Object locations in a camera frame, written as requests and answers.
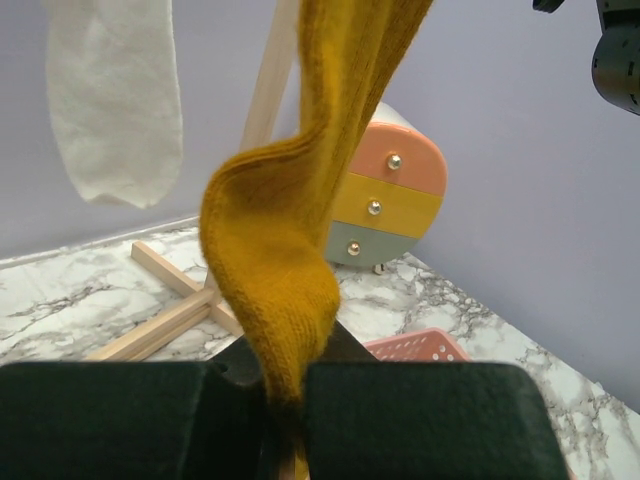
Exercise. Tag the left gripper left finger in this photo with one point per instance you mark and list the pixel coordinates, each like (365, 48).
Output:
(94, 420)

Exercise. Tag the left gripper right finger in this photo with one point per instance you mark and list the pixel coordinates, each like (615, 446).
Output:
(370, 419)

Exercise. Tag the mustard striped-cuff sock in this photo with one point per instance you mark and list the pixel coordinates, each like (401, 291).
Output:
(266, 212)

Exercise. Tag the white sock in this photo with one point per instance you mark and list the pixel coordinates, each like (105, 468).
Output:
(114, 98)

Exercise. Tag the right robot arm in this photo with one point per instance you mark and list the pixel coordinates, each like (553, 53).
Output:
(615, 62)

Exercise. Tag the pink plastic basket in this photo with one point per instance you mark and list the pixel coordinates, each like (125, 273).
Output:
(428, 345)

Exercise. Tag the white round drawer cabinet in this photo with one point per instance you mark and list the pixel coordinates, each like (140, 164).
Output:
(390, 196)

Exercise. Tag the wooden clothes rack frame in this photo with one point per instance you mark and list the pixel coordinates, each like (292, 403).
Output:
(202, 301)

